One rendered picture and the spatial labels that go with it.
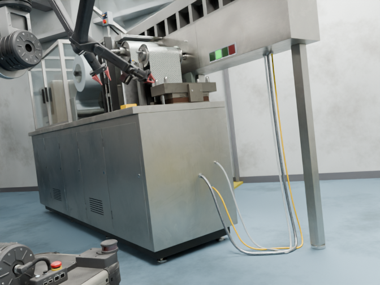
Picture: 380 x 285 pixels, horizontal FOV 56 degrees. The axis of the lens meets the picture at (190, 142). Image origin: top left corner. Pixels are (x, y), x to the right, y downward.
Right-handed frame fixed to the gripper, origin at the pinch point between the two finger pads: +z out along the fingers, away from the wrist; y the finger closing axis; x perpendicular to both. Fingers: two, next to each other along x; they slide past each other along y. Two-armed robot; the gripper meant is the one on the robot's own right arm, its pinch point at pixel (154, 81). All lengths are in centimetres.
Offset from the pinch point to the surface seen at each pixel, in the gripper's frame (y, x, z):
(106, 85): -43.6, -3.0, -14.3
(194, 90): 22.1, -0.8, 16.7
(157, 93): 11.5, -10.1, -1.4
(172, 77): 0.3, 8.8, 11.1
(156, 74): 0.2, 4.9, -0.4
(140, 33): -65, 59, 4
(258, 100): -97, 85, 182
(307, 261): 83, -79, 75
